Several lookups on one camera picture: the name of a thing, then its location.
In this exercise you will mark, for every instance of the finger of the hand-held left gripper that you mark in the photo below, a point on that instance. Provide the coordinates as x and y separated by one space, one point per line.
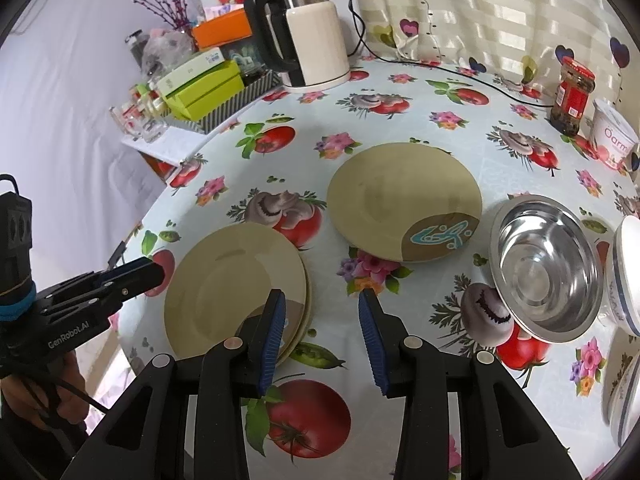
142 277
125 265

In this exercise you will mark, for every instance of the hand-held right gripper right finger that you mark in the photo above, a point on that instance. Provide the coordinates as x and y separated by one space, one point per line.
370 340

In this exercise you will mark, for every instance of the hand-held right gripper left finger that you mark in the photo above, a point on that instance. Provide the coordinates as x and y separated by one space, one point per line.
274 340

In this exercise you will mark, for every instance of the beige plate with blue pattern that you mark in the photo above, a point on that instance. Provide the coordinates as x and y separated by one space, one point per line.
306 305

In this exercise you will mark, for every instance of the stack of beige plates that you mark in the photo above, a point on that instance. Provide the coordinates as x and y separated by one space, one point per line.
225 285

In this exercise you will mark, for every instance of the cream plates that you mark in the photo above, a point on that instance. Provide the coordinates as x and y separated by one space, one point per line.
395 200

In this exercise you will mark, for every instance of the stainless steel bowl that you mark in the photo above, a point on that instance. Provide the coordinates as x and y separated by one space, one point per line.
545 270

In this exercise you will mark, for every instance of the large white ceramic bowl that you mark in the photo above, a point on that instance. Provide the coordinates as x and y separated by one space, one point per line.
622 395

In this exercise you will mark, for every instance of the stack of white bowls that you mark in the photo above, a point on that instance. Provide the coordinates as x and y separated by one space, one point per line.
625 275

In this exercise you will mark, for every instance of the person's left hand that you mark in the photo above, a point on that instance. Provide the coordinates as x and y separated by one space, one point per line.
30 400

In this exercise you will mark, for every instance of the clear glass cup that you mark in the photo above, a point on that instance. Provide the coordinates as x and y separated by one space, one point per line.
152 127
125 120

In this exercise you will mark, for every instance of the black white striped tray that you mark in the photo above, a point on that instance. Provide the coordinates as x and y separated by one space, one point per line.
235 105

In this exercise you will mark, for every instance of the green cardboard box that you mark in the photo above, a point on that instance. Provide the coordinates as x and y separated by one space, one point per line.
210 90

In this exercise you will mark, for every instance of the white cardboard box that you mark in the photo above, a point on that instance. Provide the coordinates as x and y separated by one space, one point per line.
192 67

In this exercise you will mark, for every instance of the floral printed tablecloth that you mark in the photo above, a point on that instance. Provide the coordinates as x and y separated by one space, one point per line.
310 125

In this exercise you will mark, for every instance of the clear plastic bag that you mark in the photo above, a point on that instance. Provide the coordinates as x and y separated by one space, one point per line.
167 50

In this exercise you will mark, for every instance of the orange box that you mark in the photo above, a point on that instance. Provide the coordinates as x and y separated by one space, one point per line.
222 27

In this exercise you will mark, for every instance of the white kettle base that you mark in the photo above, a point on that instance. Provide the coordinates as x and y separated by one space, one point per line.
325 85

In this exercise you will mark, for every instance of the white electric kettle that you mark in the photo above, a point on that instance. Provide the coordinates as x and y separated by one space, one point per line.
315 40

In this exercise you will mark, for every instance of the glass sauce jar red lid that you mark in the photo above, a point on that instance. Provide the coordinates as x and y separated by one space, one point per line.
570 100

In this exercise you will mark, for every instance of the white yogurt tub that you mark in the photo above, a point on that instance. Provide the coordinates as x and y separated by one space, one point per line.
612 140

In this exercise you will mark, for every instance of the cream curtain with heart print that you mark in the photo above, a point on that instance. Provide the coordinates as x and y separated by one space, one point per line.
475 10

